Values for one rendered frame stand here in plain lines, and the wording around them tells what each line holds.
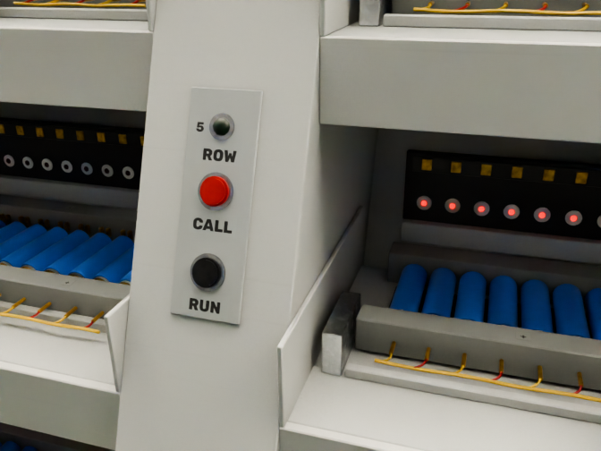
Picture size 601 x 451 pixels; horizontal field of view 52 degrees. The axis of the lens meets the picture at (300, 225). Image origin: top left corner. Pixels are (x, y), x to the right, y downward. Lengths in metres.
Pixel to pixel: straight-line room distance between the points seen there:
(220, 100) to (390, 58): 0.09
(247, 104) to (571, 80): 0.16
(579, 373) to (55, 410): 0.30
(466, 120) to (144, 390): 0.22
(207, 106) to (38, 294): 0.19
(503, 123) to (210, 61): 0.15
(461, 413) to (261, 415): 0.11
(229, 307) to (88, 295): 0.13
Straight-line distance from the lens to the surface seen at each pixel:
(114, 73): 0.38
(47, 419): 0.42
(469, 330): 0.37
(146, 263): 0.35
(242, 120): 0.33
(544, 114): 0.32
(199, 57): 0.34
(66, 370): 0.40
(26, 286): 0.46
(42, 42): 0.40
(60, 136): 0.57
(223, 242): 0.33
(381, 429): 0.34
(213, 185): 0.32
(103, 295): 0.42
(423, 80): 0.32
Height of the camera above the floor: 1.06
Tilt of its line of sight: 3 degrees down
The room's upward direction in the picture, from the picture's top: 6 degrees clockwise
